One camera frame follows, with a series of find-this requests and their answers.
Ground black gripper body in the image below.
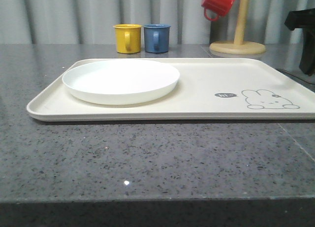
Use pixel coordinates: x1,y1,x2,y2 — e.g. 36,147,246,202
284,8,315,76

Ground white round plate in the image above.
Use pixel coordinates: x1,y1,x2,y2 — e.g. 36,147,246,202
62,59,180,105

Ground red enamel mug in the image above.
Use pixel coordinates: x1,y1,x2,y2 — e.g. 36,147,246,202
201,0,235,21

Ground blue enamel mug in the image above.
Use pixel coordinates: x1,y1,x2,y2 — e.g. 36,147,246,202
143,24,171,53

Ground silver metal fork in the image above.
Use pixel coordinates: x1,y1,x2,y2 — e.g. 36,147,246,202
276,68,315,86

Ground cream rabbit serving tray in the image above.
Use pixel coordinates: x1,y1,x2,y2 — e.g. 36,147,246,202
27,58,315,122

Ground yellow enamel mug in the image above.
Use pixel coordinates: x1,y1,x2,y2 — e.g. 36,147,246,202
113,24,142,54

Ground wooden mug tree stand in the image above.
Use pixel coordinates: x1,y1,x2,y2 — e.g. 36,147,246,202
209,0,266,55

